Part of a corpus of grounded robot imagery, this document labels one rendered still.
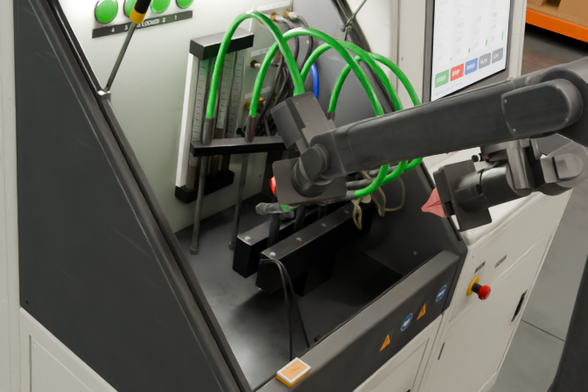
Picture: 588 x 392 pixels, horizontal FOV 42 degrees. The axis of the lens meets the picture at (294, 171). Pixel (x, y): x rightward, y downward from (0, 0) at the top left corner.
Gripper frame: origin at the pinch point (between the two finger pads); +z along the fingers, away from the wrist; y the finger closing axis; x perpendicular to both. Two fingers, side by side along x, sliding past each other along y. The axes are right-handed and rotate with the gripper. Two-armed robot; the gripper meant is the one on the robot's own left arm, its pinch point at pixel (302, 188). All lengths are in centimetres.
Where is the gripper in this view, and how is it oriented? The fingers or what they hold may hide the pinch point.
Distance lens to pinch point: 120.2
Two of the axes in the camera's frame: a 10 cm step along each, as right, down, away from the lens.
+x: 1.7, 9.7, -1.7
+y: -9.8, 1.5, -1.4
